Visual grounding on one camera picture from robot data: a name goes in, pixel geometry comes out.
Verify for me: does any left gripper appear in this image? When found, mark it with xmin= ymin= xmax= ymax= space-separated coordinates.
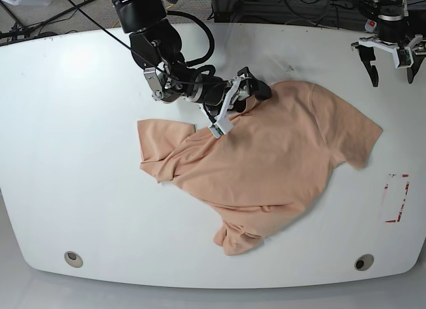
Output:
xmin=357 ymin=35 xmax=425 ymax=87

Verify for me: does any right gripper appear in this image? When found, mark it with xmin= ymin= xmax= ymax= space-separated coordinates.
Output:
xmin=186 ymin=67 xmax=272 ymax=115

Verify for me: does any peach T-shirt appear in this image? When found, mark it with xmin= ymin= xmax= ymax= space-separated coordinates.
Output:
xmin=137 ymin=81 xmax=383 ymax=256

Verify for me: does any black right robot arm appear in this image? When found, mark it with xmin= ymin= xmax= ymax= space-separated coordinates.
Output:
xmin=111 ymin=0 xmax=272 ymax=117

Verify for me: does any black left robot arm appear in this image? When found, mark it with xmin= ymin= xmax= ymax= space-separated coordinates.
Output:
xmin=351 ymin=0 xmax=425 ymax=87

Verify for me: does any white power strip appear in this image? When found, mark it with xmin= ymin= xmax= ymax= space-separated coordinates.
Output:
xmin=364 ymin=19 xmax=377 ymax=33

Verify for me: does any red tape rectangle marking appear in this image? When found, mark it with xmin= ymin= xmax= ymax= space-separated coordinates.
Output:
xmin=381 ymin=173 xmax=410 ymax=224

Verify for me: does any right table grommet hole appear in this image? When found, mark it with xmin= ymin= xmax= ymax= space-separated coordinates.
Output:
xmin=354 ymin=254 xmax=374 ymax=271

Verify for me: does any table grommet hole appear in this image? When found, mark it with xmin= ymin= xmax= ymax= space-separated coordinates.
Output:
xmin=64 ymin=251 xmax=83 ymax=268
xmin=354 ymin=254 xmax=374 ymax=271

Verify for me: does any left table grommet hole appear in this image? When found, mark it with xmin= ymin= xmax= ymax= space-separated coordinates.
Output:
xmin=64 ymin=251 xmax=83 ymax=268

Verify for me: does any black tripod stand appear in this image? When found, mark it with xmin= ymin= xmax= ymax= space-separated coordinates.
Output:
xmin=0 ymin=0 xmax=97 ymax=43

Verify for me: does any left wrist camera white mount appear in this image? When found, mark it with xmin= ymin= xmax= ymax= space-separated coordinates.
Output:
xmin=351 ymin=34 xmax=425 ymax=69

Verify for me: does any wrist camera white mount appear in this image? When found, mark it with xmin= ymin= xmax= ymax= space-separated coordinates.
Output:
xmin=351 ymin=34 xmax=425 ymax=69
xmin=201 ymin=76 xmax=242 ymax=139

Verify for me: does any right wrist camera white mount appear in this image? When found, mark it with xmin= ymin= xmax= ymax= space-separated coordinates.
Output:
xmin=201 ymin=76 xmax=242 ymax=139

